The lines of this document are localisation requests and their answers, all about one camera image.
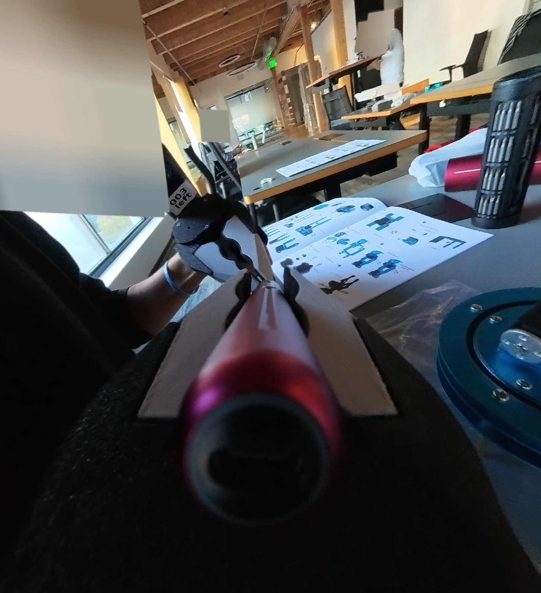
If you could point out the person's left hand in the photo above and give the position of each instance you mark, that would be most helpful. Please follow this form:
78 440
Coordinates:
182 268

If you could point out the black ribbed cylindrical device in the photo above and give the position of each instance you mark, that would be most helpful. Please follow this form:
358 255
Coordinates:
506 153

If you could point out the person's left forearm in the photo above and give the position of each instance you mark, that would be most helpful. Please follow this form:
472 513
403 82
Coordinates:
159 305

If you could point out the white wrapped object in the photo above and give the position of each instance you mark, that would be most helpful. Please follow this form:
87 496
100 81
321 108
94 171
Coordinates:
393 60

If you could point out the dark grey desk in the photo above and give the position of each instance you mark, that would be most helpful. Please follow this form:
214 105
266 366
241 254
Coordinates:
506 259

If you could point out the grey background table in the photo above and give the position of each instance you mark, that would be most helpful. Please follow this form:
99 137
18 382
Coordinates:
298 153

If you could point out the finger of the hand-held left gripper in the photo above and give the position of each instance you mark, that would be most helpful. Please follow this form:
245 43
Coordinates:
247 241
212 262

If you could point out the wall mounted fan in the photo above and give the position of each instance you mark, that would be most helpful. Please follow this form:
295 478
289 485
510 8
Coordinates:
267 48

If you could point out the wooden background table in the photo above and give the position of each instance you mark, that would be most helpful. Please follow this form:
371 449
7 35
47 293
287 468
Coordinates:
474 85
340 74

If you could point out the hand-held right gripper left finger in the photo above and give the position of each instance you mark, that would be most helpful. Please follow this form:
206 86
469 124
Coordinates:
173 370

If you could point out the white crumpled plastic bag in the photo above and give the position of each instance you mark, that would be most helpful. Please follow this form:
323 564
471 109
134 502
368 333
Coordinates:
437 162

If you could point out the black mesh office chair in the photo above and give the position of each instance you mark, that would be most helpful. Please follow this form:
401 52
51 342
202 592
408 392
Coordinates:
474 53
337 106

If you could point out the large clear plastic bag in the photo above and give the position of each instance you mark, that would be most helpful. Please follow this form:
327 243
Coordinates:
414 315

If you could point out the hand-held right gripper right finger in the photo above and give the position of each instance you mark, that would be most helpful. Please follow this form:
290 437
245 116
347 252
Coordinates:
349 361

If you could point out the black flat tablet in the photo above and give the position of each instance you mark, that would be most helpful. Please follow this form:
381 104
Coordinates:
442 206

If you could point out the printed instruction booklet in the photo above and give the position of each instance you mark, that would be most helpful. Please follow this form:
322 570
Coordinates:
391 250

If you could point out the blue round turntable base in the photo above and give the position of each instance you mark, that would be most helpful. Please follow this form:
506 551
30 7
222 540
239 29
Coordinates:
465 370

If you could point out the blue wristband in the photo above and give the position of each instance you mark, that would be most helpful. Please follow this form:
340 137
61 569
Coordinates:
171 283

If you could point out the white board panel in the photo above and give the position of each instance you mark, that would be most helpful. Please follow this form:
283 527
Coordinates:
377 32

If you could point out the red metal screwdriver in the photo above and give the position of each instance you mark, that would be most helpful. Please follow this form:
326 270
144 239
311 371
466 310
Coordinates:
261 370

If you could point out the printed paper sheet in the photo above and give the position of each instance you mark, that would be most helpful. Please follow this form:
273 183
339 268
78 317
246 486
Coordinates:
330 157

